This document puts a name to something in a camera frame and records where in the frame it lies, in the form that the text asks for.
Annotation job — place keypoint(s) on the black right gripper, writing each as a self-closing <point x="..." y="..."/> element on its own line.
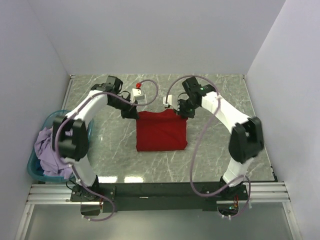
<point x="190" y="115"/>

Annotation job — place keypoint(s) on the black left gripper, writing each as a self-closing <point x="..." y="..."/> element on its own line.
<point x="130" y="112"/>

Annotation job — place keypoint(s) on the red t-shirt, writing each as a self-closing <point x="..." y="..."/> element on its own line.
<point x="161" y="131"/>

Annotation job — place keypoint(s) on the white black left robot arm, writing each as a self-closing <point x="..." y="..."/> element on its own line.
<point x="70" y="141"/>

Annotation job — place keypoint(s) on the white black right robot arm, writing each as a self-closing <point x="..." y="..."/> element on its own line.
<point x="246" y="134"/>

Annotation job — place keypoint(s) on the lavender t-shirt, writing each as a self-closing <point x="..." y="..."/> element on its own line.
<point x="51" y="165"/>

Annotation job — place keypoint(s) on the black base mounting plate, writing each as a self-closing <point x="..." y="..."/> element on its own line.
<point x="123" y="197"/>

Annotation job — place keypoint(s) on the teal plastic laundry basket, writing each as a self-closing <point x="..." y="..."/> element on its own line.
<point x="37" y="165"/>

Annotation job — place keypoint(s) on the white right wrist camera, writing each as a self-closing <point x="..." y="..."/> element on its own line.
<point x="171" y="101"/>

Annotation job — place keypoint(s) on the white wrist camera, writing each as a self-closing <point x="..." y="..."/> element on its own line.
<point x="171" y="101"/>
<point x="136" y="93"/>

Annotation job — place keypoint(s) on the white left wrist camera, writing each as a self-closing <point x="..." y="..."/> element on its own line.
<point x="136" y="93"/>

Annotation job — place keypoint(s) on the aluminium frame rail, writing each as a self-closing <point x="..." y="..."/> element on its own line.
<point x="58" y="194"/>

